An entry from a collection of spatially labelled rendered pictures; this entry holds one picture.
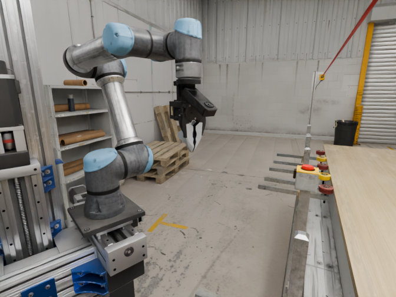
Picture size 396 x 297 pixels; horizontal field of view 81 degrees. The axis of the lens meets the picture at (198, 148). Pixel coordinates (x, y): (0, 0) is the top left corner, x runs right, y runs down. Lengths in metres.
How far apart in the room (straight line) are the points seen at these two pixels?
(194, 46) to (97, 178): 0.54
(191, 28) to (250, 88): 7.52
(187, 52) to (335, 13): 7.94
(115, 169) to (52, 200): 0.29
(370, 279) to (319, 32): 7.71
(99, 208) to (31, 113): 0.40
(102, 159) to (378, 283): 0.98
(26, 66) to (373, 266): 1.35
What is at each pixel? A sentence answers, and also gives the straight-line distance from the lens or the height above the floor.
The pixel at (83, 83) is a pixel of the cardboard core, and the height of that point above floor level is 1.59.
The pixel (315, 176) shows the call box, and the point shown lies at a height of 1.21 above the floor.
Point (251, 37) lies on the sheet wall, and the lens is 8.37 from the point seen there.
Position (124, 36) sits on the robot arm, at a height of 1.62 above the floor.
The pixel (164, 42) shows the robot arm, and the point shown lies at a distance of 0.72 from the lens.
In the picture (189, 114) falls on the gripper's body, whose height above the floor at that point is 1.42.
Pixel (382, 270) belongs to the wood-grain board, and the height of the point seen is 0.90.
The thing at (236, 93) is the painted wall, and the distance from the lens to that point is 8.23.
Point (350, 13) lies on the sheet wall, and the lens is 8.54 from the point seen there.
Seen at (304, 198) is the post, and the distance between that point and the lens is 0.91.
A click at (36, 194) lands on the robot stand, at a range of 0.95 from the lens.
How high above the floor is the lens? 1.48
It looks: 14 degrees down
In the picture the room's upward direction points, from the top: straight up
